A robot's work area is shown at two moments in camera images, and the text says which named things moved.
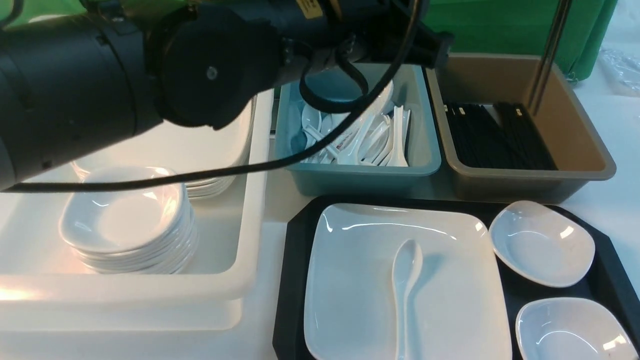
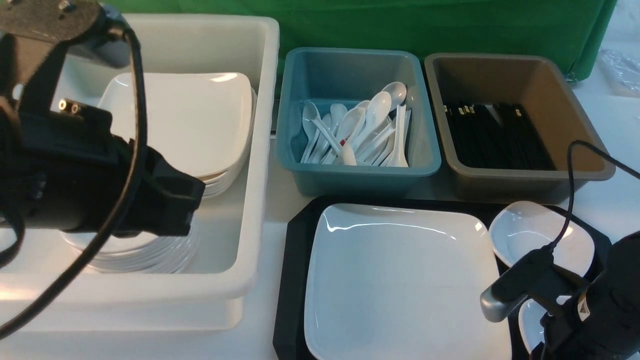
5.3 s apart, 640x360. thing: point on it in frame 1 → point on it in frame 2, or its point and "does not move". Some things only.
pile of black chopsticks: x=481 y=142 does not move
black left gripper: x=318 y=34 → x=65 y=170
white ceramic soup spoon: x=406 y=271 → x=378 y=111
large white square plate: x=456 y=309 does not move
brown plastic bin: x=495 y=151 does not move
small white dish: x=544 y=246 does not move
